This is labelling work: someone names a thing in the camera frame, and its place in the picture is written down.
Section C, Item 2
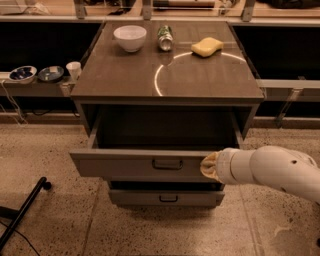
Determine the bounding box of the grey top drawer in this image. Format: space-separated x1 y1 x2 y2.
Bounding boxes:
70 112 243 183

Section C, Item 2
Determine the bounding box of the grey drawer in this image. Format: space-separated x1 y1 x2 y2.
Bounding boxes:
109 181 225 208
70 112 243 183

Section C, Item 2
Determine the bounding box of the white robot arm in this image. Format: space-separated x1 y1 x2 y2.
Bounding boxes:
200 146 320 204

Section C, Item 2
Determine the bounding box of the grey drawer cabinet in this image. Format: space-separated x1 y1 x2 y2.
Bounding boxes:
69 20 266 201

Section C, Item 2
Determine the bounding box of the grey lower drawer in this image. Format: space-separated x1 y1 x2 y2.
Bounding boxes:
109 181 225 208

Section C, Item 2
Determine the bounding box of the yellow sponge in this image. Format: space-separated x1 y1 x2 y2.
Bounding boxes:
191 37 224 57

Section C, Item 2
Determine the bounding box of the green soda can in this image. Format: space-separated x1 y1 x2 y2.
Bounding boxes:
157 25 173 51

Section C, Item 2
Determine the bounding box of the white ceramic bowl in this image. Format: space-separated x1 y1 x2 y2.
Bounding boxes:
113 25 147 52

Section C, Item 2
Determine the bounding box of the white paper cup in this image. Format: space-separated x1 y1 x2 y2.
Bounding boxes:
66 61 82 81

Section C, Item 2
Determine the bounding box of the black metal stand leg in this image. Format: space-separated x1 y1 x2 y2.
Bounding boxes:
0 177 51 251

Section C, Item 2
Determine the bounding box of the dark teal bowl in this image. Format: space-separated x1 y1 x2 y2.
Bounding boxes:
38 66 64 83

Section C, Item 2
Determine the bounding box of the grey low side shelf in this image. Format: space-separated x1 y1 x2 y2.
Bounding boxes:
0 72 74 97

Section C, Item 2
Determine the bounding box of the black top drawer handle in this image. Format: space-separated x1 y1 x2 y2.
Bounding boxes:
152 159 183 171

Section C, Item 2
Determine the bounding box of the black drawer handle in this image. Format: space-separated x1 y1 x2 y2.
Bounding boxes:
152 159 183 171
159 195 178 203

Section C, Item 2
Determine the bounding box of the black lower drawer handle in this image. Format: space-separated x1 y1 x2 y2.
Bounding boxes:
159 195 178 203

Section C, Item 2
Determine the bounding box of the white cable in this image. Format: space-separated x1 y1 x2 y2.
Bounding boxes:
0 79 28 125

